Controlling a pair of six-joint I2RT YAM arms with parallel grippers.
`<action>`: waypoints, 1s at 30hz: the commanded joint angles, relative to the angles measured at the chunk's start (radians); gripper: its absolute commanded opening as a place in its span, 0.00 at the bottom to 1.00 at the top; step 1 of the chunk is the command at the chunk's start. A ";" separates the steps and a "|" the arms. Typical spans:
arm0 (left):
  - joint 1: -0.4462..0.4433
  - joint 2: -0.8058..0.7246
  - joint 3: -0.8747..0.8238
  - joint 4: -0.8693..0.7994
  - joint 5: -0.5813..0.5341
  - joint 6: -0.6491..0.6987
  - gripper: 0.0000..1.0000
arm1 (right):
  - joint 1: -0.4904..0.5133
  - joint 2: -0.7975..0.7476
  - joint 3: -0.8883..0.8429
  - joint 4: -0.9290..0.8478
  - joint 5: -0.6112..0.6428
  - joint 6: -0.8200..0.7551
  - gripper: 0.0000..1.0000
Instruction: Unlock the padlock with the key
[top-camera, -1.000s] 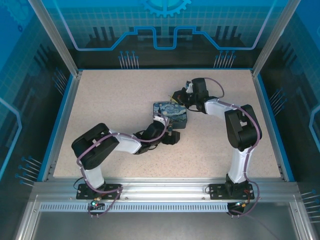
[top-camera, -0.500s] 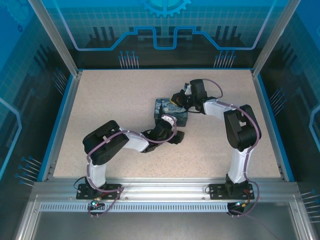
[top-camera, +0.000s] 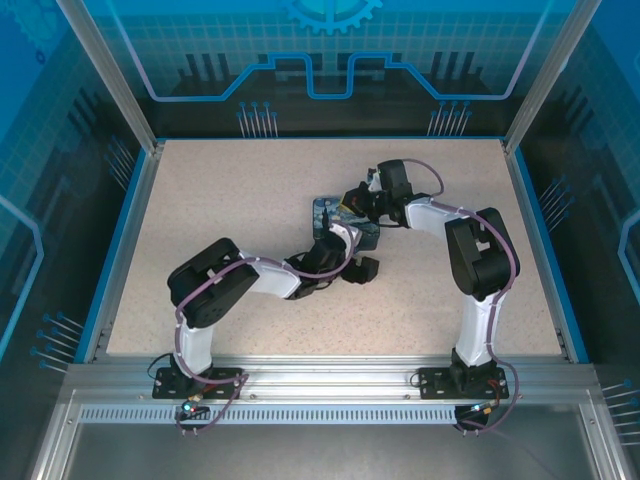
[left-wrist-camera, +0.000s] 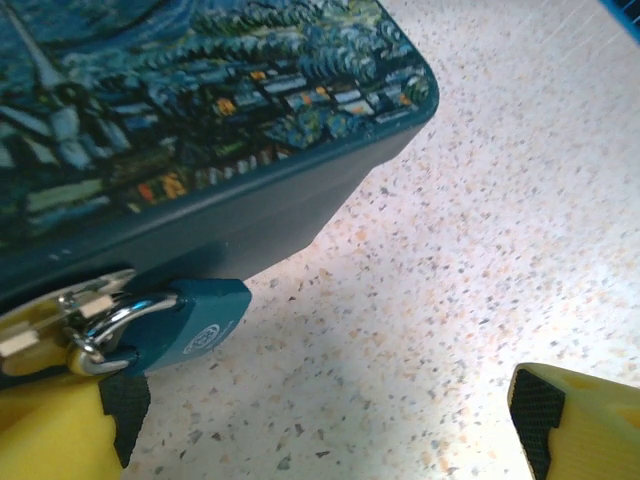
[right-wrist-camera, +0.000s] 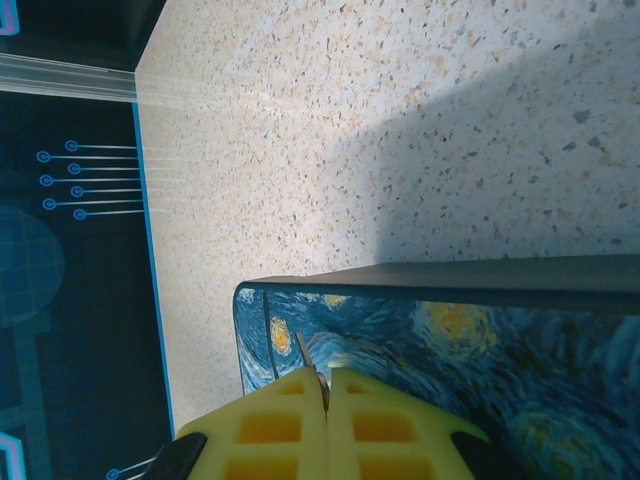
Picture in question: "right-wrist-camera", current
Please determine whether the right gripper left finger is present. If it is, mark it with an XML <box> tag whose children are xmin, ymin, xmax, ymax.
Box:
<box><xmin>142</xmin><ymin>367</ymin><xmax>330</xmax><ymax>480</ymax></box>

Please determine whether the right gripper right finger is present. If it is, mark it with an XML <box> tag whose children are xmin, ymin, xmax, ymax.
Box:
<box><xmin>325</xmin><ymin>367</ymin><xmax>507</xmax><ymax>480</ymax></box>

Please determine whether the starry night painted tin box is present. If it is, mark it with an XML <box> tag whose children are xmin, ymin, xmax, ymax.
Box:
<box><xmin>231</xmin><ymin>253</ymin><xmax>640</xmax><ymax>480</ymax></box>

